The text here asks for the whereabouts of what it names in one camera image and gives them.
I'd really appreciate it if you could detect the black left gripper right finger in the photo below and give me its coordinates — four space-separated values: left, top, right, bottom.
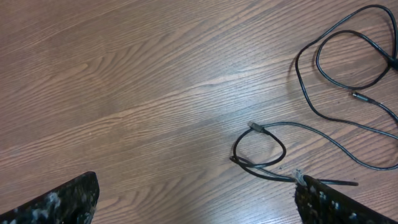
294 170 397 224

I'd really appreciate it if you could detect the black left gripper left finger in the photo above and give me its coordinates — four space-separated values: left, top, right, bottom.
1 171 100 224

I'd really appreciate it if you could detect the thin black cable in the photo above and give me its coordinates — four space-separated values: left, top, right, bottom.
229 121 398 187

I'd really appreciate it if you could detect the thick black USB cable bundle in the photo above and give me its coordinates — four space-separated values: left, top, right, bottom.
294 4 398 141

